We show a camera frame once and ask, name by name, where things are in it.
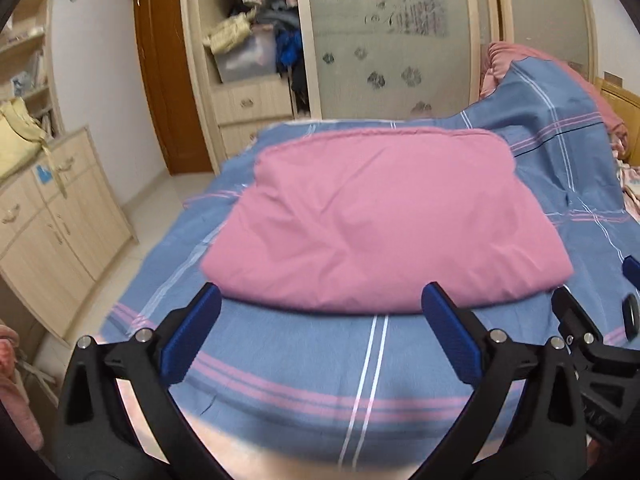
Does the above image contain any pink and cream jacket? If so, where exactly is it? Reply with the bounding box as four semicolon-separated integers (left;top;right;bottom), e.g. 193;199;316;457
201;127;573;314

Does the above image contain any clothes pile in wardrobe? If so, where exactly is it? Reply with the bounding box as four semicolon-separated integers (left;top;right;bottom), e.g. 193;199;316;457
203;0;310;112

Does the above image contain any pink towel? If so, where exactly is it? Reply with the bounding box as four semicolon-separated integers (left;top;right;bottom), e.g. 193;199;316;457
0;324;43;452

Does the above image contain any light wood side cabinet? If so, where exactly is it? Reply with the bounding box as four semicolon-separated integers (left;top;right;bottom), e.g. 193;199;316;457
1;128;136;341

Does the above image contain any wooden headboard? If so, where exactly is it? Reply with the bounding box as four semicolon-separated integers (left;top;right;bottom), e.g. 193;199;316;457
596;78;639;167

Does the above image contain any yellow bag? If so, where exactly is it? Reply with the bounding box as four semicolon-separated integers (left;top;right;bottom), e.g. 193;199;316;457
0;98;67;197

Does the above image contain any brown wooden door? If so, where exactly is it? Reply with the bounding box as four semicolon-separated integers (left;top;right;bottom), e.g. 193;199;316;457
134;0;213;176

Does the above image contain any pink pillow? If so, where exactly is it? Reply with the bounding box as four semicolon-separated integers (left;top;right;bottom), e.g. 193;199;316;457
480;41;618;141

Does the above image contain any clear storage box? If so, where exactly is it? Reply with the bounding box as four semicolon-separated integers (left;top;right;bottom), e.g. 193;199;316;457
214;28;277;84

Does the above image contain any wardrobe with frosted sliding doors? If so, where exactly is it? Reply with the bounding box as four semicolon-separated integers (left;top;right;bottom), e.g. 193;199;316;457
180;0;598;167

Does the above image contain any wall shelf unit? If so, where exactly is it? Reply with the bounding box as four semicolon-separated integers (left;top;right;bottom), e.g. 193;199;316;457
0;0;64;139

